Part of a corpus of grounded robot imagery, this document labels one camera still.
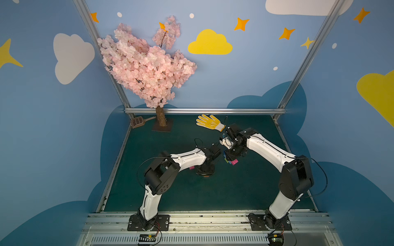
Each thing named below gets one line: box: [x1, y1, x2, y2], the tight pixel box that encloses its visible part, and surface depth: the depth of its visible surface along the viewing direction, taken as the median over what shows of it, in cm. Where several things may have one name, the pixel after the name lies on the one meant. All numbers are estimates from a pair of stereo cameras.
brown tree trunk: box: [155, 105, 167, 128], surface depth 112 cm
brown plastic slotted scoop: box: [130, 115, 157, 129], surface depth 117 cm
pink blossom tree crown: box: [96, 15, 197, 109], surface depth 76 cm
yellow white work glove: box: [195, 114, 226, 132], surface depth 121 cm
